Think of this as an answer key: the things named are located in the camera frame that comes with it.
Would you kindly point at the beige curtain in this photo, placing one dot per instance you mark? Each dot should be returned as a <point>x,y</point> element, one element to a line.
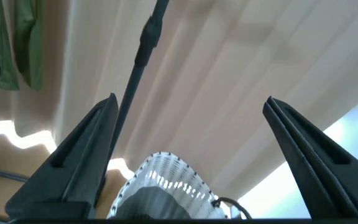
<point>228,77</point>

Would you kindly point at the white laundry basket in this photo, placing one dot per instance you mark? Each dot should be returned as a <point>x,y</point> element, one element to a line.
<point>166,174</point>

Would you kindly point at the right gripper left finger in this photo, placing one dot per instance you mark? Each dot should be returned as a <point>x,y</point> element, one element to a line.
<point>42,199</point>

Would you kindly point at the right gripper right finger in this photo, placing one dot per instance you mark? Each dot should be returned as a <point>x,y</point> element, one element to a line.
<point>328,193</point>

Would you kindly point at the green printed t-shirt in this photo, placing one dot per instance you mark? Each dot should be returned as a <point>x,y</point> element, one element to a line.
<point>2,62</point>

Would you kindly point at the black clothes rack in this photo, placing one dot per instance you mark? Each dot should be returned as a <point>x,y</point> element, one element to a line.
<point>149,34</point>

